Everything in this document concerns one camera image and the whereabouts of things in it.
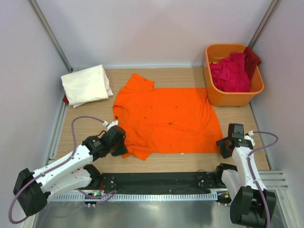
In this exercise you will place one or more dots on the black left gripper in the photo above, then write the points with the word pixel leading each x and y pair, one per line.
pixel 123 150

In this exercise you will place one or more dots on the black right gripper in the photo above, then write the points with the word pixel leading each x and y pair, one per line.
pixel 221 143

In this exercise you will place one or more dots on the orange t shirt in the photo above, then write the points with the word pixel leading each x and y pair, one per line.
pixel 165 120

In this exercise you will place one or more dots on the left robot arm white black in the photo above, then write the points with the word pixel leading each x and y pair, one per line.
pixel 33 190

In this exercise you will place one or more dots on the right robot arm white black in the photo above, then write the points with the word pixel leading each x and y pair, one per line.
pixel 252 205

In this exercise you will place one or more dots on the orange plastic bin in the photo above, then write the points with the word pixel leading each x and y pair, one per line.
pixel 213 54

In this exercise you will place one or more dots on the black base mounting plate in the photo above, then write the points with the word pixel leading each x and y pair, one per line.
pixel 166 183

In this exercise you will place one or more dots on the folded white t shirt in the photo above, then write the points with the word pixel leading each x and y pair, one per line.
pixel 87 85

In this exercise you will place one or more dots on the folded red shirt under white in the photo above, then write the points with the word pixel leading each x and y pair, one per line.
pixel 65 100

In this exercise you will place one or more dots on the magenta t shirt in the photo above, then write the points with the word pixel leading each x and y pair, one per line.
pixel 229 74

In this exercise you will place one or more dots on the dark red t shirt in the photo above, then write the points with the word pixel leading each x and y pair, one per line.
pixel 251 62

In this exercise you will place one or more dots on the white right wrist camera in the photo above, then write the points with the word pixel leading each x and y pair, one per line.
pixel 249 136

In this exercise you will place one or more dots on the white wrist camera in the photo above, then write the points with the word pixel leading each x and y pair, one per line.
pixel 249 136
pixel 111 124

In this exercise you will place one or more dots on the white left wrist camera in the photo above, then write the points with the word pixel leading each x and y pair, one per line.
pixel 111 124

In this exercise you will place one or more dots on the white slotted cable duct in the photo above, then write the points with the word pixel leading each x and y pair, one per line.
pixel 77 196

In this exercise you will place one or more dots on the left aluminium frame post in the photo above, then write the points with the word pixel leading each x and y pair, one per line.
pixel 49 32

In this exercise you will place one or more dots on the aluminium frame post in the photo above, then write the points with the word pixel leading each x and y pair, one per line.
pixel 264 21
pixel 49 32

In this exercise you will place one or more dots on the right aluminium frame post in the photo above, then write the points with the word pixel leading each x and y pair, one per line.
pixel 264 21

